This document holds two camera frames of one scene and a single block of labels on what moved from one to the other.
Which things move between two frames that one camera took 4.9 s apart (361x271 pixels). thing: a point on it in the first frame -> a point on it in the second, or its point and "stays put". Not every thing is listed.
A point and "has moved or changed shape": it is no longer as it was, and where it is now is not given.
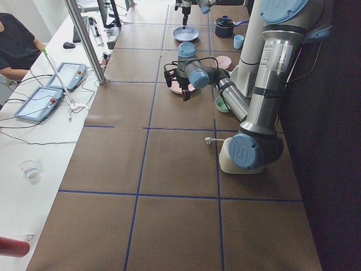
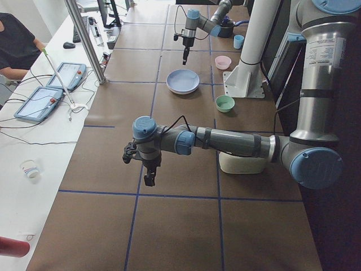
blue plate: (188, 34) has moved or changed shape
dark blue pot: (224, 26) stays put
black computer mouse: (67, 45) stays put
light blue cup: (238, 41) stays put
